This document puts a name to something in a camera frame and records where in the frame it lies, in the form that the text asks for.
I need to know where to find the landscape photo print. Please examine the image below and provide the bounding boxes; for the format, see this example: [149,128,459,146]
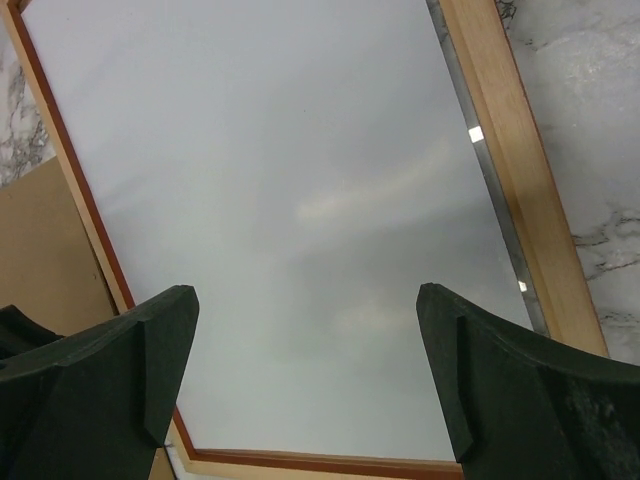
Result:
[19,0,536,462]

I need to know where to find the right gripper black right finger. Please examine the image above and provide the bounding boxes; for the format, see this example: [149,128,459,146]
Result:
[416,283,639,479]

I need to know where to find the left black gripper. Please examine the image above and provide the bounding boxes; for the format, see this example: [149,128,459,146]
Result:
[1,305,63,373]

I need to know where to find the orange wooden picture frame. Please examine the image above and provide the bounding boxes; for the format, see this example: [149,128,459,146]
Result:
[0,0,610,480]

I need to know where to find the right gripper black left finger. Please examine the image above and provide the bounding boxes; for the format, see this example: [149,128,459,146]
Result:
[1,285,199,479]

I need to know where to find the brown cardboard backing board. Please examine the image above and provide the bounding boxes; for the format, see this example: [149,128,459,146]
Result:
[0,155,176,480]

